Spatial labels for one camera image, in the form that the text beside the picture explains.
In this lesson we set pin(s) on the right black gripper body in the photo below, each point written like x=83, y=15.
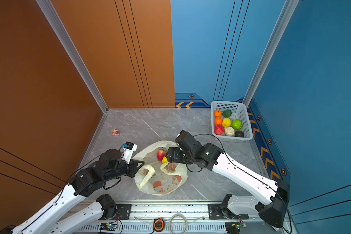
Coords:
x=180, y=157

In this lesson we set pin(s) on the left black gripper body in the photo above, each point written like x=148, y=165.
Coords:
x=131, y=168

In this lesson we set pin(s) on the printed translucent plastic bag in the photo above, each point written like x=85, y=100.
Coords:
x=155, y=177

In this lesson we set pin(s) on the red apple fruit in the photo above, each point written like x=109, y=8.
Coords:
x=219, y=129

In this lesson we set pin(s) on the orange tangerine fruit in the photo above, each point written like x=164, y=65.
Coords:
x=218, y=120

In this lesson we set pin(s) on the cream white fruit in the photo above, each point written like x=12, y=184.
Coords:
x=229, y=131

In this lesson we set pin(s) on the yellow lemon fruit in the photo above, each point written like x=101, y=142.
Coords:
x=226, y=122

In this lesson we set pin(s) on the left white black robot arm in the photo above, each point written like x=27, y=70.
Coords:
x=113, y=164

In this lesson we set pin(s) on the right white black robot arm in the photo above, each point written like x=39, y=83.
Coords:
x=272, y=197

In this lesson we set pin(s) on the yellow green mango fruit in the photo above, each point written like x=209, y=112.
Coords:
x=164, y=160

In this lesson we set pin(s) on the red peach fruit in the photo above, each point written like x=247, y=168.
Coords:
x=160, y=155

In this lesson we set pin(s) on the orange fruit in basket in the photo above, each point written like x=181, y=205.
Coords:
x=217, y=113

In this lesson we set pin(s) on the green fruit in basket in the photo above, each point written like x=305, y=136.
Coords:
x=227, y=113

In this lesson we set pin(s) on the dark brown fruit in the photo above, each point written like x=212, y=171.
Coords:
x=240, y=134

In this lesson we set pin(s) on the small pink toy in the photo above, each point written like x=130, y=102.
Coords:
x=115, y=132

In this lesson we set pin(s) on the orange black tape measure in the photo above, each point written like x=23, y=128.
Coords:
x=158, y=225

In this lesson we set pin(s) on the left green circuit board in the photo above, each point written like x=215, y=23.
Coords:
x=108, y=226

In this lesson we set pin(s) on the white plastic basket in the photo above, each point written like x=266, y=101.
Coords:
x=239, y=112

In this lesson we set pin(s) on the right circuit board module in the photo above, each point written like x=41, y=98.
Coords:
x=234, y=227

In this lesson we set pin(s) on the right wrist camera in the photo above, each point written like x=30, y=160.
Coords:
x=188, y=143

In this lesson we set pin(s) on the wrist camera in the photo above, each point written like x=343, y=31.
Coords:
x=188, y=143
x=128, y=149

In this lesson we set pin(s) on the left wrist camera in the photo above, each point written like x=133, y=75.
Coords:
x=128, y=149

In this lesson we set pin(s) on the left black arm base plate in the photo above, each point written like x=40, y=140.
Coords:
x=122, y=212

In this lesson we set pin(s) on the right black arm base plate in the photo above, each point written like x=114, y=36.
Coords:
x=216, y=212

